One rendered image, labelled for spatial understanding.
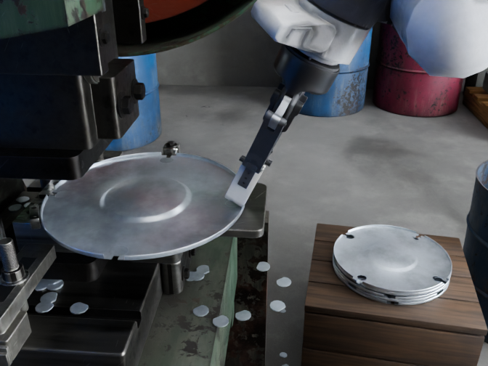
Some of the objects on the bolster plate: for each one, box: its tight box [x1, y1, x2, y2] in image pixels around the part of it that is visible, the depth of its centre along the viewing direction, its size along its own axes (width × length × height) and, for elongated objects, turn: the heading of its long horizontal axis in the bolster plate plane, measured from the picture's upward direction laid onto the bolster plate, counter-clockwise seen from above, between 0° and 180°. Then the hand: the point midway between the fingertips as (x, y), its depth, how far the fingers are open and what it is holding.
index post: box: [163, 141, 181, 154], centre depth 92 cm, size 3×3×10 cm
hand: (245, 181), depth 71 cm, fingers closed
